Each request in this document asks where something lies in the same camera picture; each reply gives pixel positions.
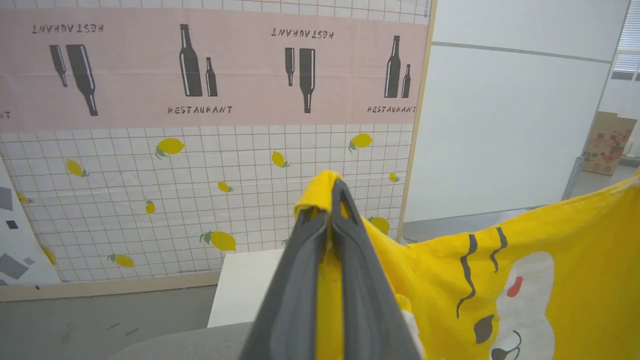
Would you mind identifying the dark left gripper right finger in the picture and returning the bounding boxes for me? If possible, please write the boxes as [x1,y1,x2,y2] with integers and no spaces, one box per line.
[327,178,424,360]

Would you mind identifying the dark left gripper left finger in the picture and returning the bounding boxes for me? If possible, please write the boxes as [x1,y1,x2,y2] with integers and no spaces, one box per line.
[239,207,331,360]

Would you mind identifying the yellow cartoon print garment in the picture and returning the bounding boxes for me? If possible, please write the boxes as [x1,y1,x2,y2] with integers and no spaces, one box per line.
[293,169,640,360]

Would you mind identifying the white box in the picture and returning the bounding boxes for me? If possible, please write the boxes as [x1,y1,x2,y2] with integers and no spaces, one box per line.
[207,248,287,329]

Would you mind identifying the lemon print partition panel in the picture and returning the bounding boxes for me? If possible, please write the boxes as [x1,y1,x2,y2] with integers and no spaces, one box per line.
[0,0,439,303]

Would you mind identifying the grey shapes partition panel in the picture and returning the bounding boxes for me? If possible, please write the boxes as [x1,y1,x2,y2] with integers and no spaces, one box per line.
[0,155,64,289]

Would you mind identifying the brown cardboard box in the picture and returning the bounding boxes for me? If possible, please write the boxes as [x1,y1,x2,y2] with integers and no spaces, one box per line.
[581,111,639,177]

